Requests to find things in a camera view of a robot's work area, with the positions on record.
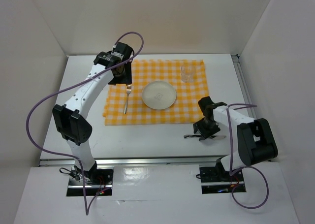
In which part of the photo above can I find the cream round plate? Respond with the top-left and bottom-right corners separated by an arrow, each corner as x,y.
141,81 -> 177,110

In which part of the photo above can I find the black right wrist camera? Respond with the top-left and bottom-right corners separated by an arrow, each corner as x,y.
198,96 -> 214,113

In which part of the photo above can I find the clear plastic cup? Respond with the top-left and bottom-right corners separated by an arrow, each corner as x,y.
181,64 -> 195,83

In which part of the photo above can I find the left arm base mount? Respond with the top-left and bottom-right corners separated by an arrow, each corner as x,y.
59,167 -> 114,197

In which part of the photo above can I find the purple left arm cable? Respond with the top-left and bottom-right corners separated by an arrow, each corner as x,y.
25,32 -> 145,216

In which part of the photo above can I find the aluminium rail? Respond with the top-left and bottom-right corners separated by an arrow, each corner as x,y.
231,54 -> 252,104
39,156 -> 221,166

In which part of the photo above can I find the yellow white checkered cloth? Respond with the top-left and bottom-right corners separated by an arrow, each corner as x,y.
103,60 -> 209,126

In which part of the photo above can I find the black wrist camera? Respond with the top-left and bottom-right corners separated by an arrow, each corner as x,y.
111,42 -> 134,62
198,96 -> 214,113

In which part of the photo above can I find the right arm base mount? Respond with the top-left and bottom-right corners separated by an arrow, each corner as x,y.
196,163 -> 246,194

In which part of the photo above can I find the silver fork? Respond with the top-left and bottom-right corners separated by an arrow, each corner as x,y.
124,85 -> 132,114

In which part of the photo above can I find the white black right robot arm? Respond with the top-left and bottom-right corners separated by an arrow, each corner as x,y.
193,97 -> 278,181

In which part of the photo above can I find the silver table knife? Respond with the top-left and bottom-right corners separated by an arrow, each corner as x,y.
184,134 -> 226,141

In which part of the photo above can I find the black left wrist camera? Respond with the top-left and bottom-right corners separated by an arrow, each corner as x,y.
111,42 -> 134,62

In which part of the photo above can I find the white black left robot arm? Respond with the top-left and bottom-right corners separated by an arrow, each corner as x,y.
52,49 -> 134,184

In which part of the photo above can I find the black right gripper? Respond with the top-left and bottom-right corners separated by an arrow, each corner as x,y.
193,117 -> 221,141

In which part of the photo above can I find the aluminium right side rail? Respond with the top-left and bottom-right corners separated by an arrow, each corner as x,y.
231,54 -> 252,104

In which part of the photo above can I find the aluminium front rail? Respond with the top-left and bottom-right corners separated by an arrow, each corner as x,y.
39,156 -> 221,166

